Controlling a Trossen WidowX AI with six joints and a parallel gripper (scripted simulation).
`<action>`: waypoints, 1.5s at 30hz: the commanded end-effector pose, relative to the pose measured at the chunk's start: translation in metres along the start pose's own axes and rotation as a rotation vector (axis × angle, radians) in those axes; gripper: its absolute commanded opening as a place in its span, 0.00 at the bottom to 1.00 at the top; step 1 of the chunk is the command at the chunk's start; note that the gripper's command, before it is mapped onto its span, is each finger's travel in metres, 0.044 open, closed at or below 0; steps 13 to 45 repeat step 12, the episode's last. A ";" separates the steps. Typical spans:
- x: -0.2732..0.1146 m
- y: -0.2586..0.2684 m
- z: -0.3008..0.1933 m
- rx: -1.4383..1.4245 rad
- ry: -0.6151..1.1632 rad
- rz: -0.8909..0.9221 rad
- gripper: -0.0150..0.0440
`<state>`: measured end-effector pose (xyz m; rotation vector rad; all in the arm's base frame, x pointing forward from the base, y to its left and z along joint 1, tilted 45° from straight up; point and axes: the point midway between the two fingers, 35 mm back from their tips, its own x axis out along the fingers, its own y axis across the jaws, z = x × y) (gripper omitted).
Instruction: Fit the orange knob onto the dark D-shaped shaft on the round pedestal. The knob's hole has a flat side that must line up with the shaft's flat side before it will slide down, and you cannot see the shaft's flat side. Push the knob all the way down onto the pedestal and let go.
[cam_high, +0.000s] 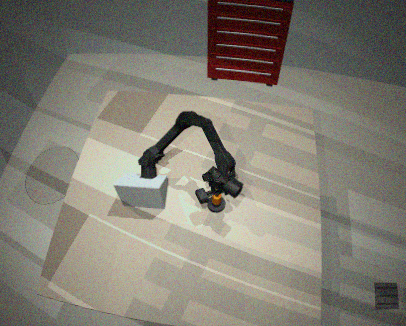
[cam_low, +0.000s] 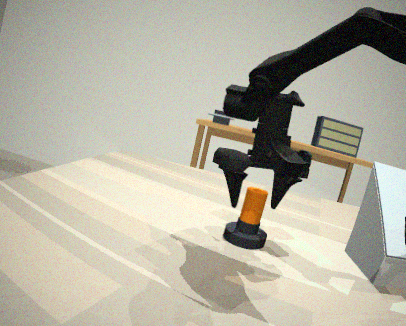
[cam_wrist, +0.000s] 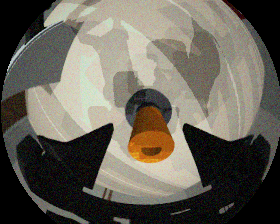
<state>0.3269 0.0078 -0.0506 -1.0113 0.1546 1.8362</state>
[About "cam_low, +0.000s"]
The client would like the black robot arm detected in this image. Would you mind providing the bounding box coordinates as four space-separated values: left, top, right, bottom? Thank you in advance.
223 7 406 179

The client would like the dark grey stepped pedestal with short shaft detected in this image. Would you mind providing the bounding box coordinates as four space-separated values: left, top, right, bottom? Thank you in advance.
223 216 267 250

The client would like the orange knob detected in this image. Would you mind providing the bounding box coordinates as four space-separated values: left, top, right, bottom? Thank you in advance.
239 187 268 224

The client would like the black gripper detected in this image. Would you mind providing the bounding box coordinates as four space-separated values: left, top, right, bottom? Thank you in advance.
213 123 310 209

